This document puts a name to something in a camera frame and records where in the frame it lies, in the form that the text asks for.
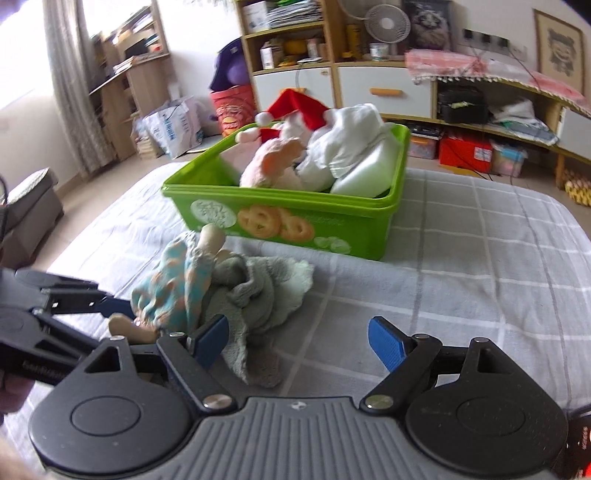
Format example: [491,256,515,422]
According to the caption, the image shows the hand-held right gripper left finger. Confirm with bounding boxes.
[81,314,237,413]

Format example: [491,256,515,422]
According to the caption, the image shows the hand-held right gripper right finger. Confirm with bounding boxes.
[360,316,532,414]

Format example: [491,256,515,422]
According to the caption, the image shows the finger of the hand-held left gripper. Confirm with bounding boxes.
[15,270,108,295]
[41,294,140,320]

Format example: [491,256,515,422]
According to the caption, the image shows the doll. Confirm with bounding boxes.
[108,224,228,346]

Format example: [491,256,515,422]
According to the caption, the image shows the grey-green towel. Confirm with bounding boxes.
[196,251,315,387]

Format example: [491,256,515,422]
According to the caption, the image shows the green plastic box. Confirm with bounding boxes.
[161,121,411,262]

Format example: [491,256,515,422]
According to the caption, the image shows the white foam block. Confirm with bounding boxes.
[329,133,402,197]

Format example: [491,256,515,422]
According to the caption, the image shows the pink fuzzy sock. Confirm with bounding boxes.
[239,137,306,190]

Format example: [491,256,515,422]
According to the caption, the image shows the white sock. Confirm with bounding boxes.
[295,103,387,193]

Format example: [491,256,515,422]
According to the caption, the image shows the santa plush red hat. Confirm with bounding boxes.
[235,89,331,145]

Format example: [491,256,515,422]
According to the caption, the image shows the person's left hand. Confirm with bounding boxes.
[0,375,32,415]

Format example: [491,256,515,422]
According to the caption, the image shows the grey ottoman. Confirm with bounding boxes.
[0,167,65,271]

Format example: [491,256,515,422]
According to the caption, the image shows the grey checked blanket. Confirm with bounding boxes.
[9,164,591,462]

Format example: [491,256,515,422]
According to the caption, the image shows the white shopping bag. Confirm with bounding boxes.
[142,96,206,160]

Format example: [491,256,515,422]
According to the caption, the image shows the grey patterned curtain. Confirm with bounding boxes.
[44,0,116,181]

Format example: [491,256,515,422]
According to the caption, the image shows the clear plastic storage box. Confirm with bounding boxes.
[490,141,528,178]
[409,122,441,160]

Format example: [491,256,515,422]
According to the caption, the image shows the red cardboard box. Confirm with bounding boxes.
[438,131,494,174]

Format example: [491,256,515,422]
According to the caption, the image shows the wooden bookshelf desk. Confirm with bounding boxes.
[88,4,174,160]

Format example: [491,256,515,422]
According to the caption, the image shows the red and black object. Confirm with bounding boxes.
[554,411,591,480]

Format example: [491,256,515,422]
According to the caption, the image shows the red printed bucket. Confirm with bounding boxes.
[210,84,257,137]

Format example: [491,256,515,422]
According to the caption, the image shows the white cabinet drawer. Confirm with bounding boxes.
[252,67,335,112]
[556,107,591,160]
[337,64,435,120]

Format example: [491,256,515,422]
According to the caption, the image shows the yellow egg tray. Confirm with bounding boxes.
[564,168,591,206]

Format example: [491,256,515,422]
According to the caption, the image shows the black bag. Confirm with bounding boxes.
[436,85,490,124]

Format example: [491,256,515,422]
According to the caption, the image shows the pile of papers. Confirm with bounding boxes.
[489,98,559,146]

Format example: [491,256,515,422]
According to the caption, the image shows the purple plush toy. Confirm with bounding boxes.
[209,37,252,92]

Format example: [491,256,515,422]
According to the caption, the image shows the low wooden cabinet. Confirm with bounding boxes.
[434,74,591,190]

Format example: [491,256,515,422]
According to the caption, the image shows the pink checked cloth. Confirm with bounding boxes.
[405,48,585,106]

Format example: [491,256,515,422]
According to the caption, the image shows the small white carton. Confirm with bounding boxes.
[259,42,283,70]

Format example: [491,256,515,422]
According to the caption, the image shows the yellow can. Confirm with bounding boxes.
[346,23,363,61]

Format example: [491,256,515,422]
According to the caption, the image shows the tall wooden shelf cabinet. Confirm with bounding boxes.
[233,0,437,123]

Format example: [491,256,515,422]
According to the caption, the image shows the white desk fan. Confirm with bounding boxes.
[362,4,411,61]

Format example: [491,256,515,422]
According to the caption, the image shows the framed cat picture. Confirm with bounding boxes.
[401,0,455,51]

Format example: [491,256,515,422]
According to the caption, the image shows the white carton box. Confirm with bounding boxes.
[241,0,271,34]

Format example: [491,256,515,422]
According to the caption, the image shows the stack of papers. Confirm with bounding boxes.
[265,0,324,31]

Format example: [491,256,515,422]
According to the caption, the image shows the framed cartoon portrait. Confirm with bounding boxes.
[533,9,586,84]

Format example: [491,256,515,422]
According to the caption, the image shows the wall power outlets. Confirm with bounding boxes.
[463,28,527,58]

